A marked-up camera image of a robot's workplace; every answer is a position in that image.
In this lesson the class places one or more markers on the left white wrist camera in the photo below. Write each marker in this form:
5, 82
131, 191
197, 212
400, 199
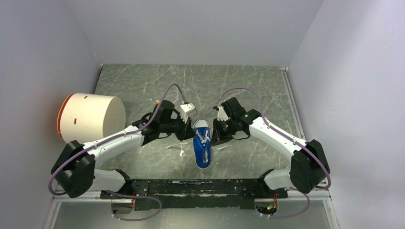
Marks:
185, 110

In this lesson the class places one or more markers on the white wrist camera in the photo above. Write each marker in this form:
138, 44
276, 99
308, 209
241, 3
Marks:
185, 110
221, 115

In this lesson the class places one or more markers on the white shoelace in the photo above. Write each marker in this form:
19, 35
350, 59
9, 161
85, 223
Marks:
202, 144

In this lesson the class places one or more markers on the white orange cylindrical bucket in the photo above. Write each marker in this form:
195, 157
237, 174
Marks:
89, 117

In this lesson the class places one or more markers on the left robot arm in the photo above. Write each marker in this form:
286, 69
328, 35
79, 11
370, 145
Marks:
76, 169

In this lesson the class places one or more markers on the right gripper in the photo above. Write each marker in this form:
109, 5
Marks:
218, 136

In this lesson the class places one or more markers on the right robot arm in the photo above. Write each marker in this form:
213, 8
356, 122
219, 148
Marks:
308, 164

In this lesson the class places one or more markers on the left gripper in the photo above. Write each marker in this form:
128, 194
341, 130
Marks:
186, 132

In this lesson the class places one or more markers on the blue canvas sneaker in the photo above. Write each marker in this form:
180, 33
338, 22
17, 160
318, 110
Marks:
202, 123

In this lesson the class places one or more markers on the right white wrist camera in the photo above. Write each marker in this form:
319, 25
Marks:
221, 115

